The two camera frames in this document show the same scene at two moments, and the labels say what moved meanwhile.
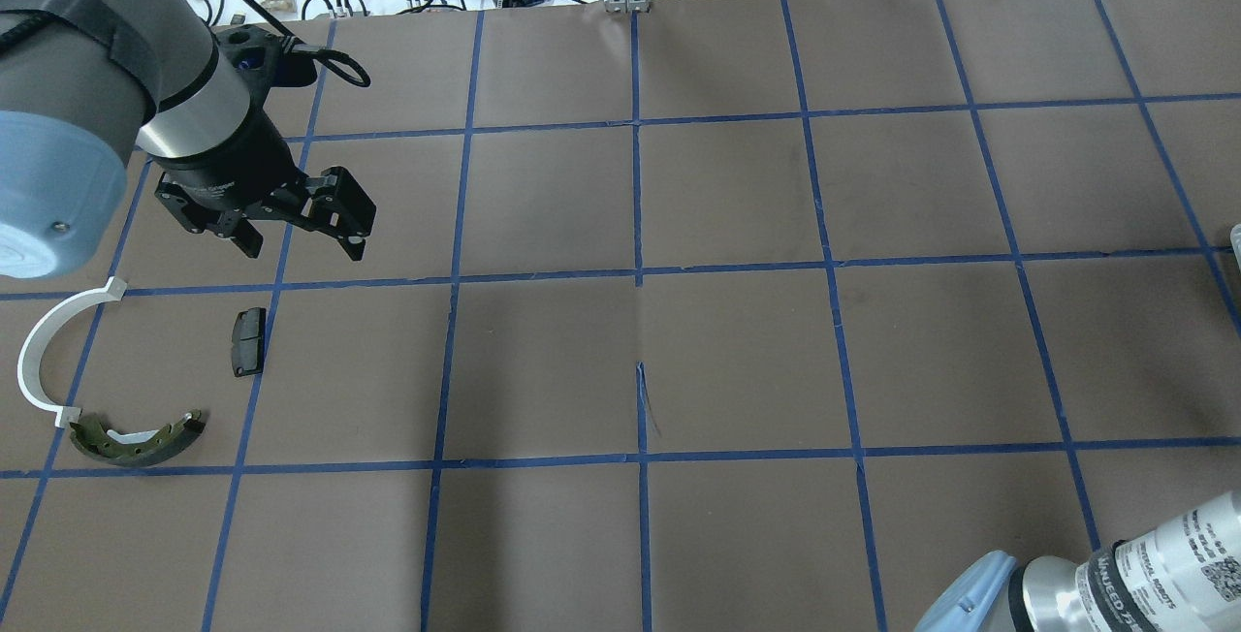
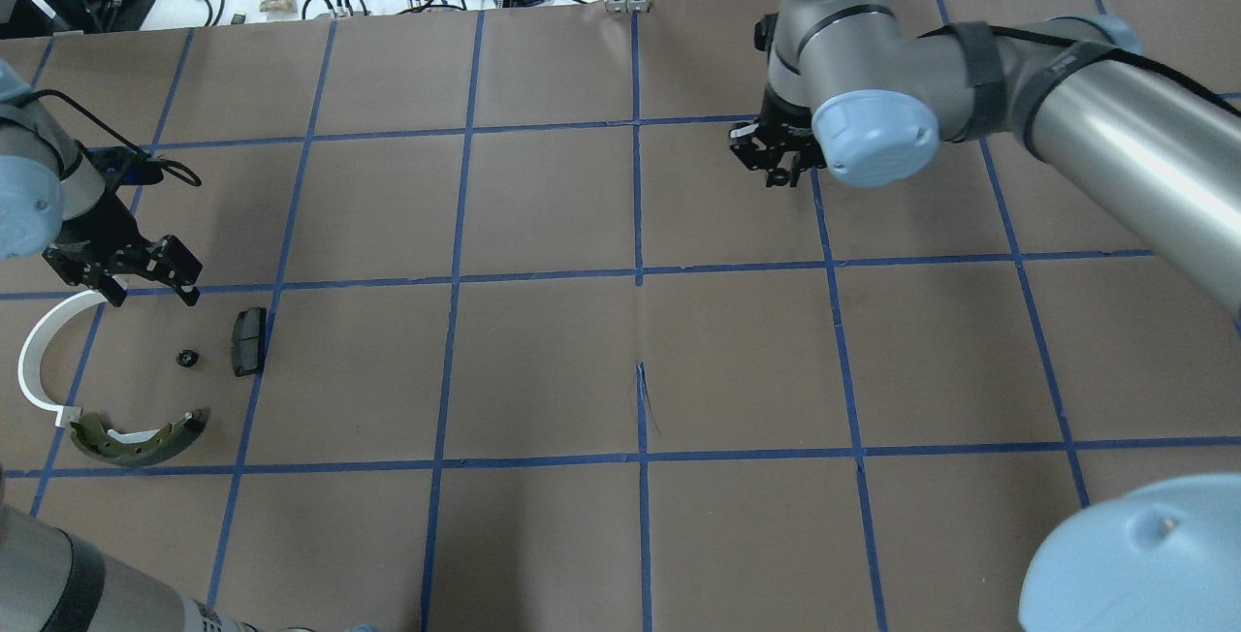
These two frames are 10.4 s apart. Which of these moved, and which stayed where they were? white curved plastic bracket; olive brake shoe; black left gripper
Moved: black left gripper
Stayed: white curved plastic bracket; olive brake shoe
